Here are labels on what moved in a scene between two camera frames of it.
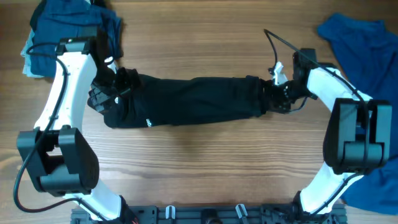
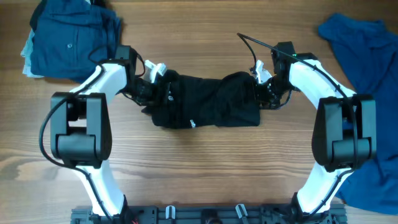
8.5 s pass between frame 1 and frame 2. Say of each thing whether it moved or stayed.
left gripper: moved
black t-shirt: moved
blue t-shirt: stayed
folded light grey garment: stayed
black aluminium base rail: stayed
